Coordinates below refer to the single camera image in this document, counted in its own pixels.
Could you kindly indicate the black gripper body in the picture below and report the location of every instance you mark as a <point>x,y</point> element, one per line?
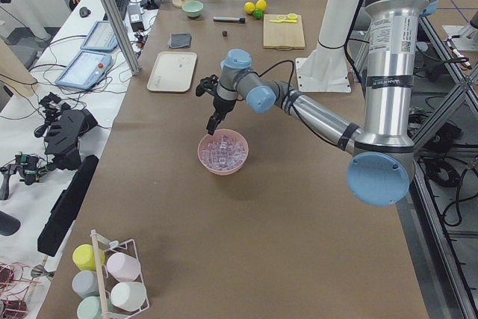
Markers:
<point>223,105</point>

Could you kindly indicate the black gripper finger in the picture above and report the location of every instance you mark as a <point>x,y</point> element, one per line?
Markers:
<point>218,118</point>
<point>213,122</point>

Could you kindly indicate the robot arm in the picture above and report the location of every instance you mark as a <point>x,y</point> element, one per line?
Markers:
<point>381,168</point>

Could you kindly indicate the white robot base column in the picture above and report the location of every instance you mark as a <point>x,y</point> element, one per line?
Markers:
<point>325,69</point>

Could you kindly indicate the pile of clear ice cubes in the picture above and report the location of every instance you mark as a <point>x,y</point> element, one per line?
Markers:
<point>224,151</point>

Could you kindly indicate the pink cup in rack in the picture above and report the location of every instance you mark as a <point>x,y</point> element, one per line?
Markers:
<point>123,267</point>

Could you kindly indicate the yellow cup in rack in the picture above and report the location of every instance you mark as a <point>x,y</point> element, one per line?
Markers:
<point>83,257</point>

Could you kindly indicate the white cup in rack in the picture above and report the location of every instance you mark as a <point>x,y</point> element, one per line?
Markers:
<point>129,296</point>

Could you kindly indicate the grey cup in rack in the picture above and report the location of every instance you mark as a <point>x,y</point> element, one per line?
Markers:
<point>85,284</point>

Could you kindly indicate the mint cup in rack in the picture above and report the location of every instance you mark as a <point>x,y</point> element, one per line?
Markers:
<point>89,308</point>

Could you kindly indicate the pink bowl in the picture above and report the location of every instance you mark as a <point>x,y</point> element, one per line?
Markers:
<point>223,162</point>

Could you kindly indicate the cream serving tray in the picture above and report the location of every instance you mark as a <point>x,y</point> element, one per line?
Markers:
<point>172,72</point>

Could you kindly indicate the grey folded cloth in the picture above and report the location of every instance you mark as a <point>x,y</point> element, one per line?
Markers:
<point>180,41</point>

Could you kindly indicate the steel muddler black tip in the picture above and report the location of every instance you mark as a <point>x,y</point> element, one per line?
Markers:
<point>228,19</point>

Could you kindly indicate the wooden cutting board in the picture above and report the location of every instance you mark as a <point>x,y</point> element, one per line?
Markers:
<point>285,36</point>

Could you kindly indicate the yellow plastic knife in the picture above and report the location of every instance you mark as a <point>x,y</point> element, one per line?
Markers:
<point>282,19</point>

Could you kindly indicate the green lime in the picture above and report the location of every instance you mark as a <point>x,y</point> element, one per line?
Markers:
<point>258,14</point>

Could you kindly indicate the mint green bowl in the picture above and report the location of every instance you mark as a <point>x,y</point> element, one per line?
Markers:
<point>193,9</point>

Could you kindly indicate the yellow lemon near scoop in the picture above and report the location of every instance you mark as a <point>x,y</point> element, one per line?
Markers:
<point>249,7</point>

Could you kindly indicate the near teach pendant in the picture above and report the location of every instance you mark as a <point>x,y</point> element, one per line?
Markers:
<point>85,70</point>

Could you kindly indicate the teach pendant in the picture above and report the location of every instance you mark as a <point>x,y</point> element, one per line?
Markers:
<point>101,38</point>
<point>85,70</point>

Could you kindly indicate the far teach pendant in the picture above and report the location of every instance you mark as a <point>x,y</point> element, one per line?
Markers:
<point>101,38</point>

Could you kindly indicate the black computer mouse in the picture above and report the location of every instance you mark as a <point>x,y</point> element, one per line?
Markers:
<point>84,12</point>

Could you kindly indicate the black bar speaker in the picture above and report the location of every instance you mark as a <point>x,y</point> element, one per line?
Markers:
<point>66,209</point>

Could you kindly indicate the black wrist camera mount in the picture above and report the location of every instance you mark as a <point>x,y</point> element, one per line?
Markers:
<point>207,85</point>

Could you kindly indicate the black plastic bracket device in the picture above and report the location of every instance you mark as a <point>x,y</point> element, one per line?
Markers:
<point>63,134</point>

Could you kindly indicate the aluminium frame post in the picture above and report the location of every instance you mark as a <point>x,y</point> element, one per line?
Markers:
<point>121,34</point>

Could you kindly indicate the white wire cup rack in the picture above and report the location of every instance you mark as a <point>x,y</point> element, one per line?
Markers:
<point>103,249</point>

